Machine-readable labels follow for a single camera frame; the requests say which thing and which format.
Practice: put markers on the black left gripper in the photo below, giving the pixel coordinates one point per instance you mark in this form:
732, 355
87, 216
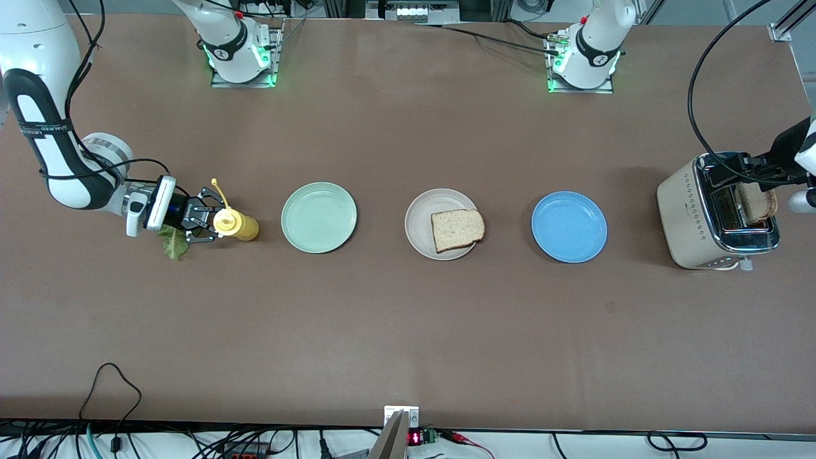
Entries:
785, 147

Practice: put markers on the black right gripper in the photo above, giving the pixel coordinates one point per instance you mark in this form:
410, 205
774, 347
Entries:
179, 208

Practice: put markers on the yellow mustard squeeze bottle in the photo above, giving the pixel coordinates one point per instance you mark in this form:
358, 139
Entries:
242, 227

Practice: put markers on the brown bread slice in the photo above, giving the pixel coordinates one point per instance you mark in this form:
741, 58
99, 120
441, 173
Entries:
456, 229
758, 205

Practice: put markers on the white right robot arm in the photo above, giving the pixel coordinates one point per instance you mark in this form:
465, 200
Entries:
32, 38

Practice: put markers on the pale green plate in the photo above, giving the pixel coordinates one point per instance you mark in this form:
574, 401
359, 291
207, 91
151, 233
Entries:
319, 218

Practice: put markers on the blue plate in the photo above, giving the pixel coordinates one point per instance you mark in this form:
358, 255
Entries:
569, 227

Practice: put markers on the beige plate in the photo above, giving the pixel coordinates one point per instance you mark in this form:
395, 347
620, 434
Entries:
421, 223

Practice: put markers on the green lettuce leaf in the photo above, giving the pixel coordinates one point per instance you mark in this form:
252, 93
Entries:
173, 247

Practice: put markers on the beige chrome toaster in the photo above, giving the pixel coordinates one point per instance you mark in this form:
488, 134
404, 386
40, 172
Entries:
682, 217

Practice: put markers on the red connector block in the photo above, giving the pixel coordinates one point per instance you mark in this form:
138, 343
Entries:
242, 454

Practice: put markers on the grey electronics box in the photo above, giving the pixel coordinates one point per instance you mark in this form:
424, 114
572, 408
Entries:
414, 11

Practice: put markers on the grey metal bar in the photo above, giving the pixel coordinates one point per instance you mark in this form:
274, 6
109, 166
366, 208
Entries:
390, 443

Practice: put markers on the small red digit display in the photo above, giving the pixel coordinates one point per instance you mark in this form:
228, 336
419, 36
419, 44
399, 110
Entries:
415, 438

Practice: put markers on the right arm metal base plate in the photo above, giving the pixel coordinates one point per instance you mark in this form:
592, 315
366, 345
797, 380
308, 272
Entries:
242, 83

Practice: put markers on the aluminium corner bracket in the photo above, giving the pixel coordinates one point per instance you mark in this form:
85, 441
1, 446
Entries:
783, 30

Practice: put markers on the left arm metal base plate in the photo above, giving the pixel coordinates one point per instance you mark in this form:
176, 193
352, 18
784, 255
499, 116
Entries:
580, 90

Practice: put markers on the small metal bracket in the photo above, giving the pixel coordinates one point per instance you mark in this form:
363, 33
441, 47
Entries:
411, 417

